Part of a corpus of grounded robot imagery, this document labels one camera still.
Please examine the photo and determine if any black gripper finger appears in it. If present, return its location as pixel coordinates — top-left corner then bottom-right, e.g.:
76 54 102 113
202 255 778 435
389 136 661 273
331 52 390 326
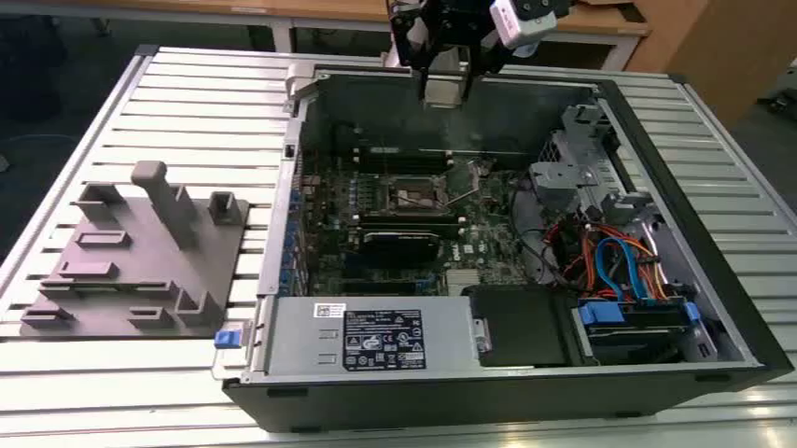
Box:
398 25 438 103
462 25 509 103

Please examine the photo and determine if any CPU with silver top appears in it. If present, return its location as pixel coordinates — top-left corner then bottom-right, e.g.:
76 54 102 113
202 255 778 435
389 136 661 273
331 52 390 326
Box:
427 68 469 109

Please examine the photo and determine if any CPU socket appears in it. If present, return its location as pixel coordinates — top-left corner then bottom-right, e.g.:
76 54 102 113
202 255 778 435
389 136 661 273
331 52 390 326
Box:
383 174 454 217

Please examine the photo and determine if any black expansion slot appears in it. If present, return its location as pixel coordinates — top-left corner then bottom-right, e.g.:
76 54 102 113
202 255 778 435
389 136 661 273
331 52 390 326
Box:
340 278 419 296

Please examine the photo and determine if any grey metal drive cage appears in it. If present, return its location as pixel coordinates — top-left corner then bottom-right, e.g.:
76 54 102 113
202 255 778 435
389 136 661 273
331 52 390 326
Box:
529 105 661 225

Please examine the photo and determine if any wooden desk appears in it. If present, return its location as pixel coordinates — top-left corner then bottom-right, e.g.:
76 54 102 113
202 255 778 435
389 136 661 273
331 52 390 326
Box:
36 0 654 71

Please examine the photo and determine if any green motherboard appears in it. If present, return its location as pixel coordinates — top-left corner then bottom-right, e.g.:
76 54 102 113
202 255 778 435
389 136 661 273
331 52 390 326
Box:
298 148 549 298

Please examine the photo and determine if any wooden cabinet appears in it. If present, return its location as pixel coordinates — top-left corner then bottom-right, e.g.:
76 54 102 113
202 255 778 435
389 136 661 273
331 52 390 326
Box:
625 0 797 130

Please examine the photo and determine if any silver heatsink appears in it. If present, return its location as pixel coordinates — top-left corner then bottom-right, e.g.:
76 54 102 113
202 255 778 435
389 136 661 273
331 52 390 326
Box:
445 269 485 287

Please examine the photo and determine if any black plastic shroud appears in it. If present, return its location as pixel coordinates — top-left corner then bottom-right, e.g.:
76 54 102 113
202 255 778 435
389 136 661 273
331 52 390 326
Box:
463 284 599 370

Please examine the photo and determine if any blue disk carrier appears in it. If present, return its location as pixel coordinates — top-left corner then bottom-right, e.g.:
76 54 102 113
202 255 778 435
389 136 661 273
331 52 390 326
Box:
575 298 702 328

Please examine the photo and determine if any silver power supply unit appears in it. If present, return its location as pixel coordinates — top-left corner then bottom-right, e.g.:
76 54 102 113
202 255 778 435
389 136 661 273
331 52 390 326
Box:
246 294 493 377

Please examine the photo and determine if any grey parts rack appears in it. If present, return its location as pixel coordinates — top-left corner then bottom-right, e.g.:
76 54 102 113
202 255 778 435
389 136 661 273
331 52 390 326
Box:
17 160 251 338

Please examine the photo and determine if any black PC case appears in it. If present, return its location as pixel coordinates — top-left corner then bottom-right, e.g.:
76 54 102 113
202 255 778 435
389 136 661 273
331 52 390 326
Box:
220 63 796 435

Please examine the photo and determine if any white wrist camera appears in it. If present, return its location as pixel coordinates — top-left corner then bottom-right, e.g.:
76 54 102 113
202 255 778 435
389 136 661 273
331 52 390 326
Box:
487 0 571 58

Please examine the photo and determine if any black cable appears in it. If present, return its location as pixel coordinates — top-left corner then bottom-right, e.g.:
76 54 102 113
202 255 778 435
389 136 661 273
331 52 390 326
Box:
507 176 565 287

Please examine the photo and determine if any blue wire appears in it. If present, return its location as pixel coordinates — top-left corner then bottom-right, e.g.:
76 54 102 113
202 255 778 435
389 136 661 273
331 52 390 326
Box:
593 236 649 304

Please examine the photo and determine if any orange wire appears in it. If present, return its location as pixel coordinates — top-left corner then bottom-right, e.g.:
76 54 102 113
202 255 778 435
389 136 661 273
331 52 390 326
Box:
582 223 681 302

